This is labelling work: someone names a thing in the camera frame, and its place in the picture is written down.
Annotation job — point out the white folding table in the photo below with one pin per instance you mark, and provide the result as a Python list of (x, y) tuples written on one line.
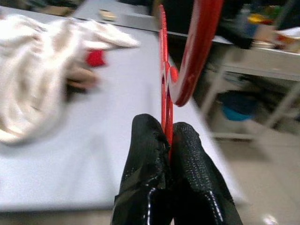
[(93, 152)]

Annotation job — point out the blue plastic basin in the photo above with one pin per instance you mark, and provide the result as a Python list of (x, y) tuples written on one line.
[(236, 110)]

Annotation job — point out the red garment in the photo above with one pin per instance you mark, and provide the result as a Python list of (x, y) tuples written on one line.
[(95, 58)]

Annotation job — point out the person bare hand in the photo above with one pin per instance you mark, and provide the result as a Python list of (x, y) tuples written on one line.
[(82, 77)]

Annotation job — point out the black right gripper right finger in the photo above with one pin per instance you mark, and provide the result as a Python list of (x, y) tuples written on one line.
[(192, 164)]

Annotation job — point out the red plastic hanger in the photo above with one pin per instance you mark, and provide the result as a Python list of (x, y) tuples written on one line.
[(199, 42)]

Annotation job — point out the white metal shelf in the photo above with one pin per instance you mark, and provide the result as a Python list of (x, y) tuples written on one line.
[(257, 63)]

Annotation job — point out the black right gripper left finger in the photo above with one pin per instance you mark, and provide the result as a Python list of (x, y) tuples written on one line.
[(143, 145)]

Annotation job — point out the cream white garment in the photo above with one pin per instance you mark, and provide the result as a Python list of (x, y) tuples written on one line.
[(35, 70)]

